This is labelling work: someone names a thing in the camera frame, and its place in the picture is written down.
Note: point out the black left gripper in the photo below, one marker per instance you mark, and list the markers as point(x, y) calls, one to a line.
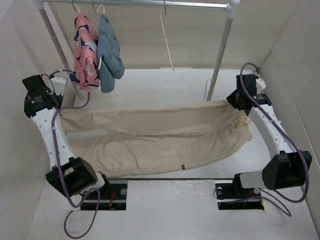
point(60, 98)

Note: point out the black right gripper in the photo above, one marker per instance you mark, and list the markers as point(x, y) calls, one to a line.
point(231, 99)

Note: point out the beige trousers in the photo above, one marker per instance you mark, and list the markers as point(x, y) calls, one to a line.
point(159, 140)

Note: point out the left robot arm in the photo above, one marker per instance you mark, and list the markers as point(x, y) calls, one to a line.
point(69, 174)

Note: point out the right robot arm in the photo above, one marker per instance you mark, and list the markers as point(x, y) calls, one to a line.
point(287, 166)

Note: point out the wooden hanger with pink shorts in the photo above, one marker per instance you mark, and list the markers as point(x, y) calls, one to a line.
point(85, 42)

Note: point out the pink patterned shorts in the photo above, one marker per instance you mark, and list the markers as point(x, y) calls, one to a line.
point(87, 79)

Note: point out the blue denim shorts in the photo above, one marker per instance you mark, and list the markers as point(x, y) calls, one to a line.
point(110, 65)

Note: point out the metal clothes rack frame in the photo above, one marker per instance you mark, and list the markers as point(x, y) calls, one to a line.
point(169, 49)

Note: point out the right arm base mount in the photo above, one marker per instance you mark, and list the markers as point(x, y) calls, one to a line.
point(231, 197)

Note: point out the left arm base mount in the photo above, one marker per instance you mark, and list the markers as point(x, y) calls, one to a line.
point(113, 197)

